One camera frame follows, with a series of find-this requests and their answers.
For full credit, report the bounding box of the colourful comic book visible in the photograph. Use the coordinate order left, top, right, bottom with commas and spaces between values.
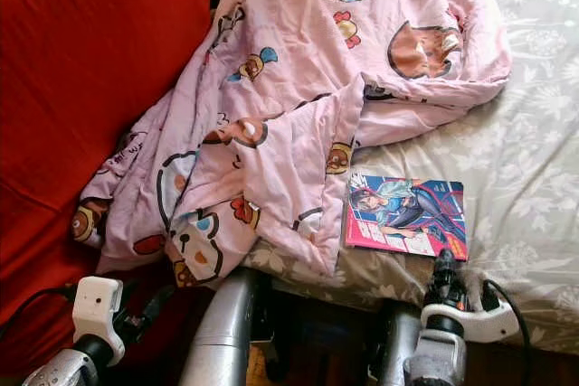
344, 174, 470, 262

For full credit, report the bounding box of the silver robot right leg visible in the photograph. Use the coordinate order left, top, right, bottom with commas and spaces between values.
375, 300, 426, 386

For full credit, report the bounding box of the silver robot leg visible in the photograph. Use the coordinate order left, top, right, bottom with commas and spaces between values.
375, 300, 426, 386
179, 267, 263, 386

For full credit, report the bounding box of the silver robot left leg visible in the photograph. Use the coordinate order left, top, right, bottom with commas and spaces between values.
179, 267, 263, 386

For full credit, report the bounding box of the beige floral bed sheet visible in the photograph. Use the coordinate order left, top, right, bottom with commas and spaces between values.
240, 0, 579, 355

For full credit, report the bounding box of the pink cartoon print quilt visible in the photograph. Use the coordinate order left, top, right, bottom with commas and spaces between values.
74, 0, 512, 287

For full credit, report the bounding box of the red fabric sofa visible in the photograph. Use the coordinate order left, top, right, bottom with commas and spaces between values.
0, 0, 223, 378

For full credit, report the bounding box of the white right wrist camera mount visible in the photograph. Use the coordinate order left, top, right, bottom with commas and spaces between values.
421, 300, 521, 344

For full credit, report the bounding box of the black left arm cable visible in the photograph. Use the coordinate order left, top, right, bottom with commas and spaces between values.
0, 285, 78, 333

